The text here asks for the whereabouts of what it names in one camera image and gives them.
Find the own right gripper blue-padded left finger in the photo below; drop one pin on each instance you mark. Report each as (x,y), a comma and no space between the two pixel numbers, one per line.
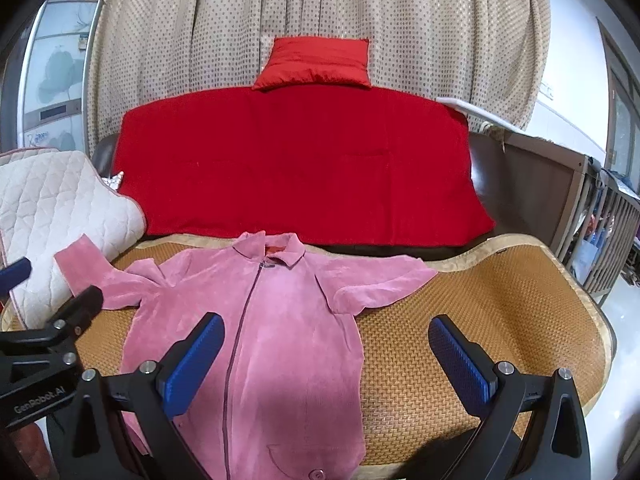
(122,427)

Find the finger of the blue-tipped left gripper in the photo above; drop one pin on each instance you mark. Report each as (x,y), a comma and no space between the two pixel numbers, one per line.
(14,274)

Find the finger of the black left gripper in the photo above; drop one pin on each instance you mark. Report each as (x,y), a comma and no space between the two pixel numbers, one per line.
(80,310)

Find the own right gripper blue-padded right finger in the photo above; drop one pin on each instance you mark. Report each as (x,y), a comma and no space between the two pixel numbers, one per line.
(531,426)

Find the pink corduroy jacket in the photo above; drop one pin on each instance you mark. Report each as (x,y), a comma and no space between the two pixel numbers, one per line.
(282,398)

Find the white quilted cushion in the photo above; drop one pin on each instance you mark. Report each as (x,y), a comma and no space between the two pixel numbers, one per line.
(50,198)

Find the woven bamboo seat mat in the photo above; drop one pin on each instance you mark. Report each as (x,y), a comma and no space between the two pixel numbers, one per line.
(510,296)

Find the brown wooden crib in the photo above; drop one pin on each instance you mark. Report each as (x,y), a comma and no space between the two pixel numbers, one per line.
(585,215)

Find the red blanket on sofa back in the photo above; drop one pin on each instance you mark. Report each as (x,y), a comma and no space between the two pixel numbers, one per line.
(314,108)

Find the red cushion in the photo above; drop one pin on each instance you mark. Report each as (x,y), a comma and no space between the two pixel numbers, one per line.
(315,60)

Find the white flat board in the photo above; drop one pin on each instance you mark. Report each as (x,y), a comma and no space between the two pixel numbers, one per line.
(478,112)

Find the brown framed door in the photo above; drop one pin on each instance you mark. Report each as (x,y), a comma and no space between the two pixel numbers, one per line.
(622,146)

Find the beige dotted curtain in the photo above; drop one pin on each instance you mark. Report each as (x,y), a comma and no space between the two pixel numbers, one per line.
(490,53)

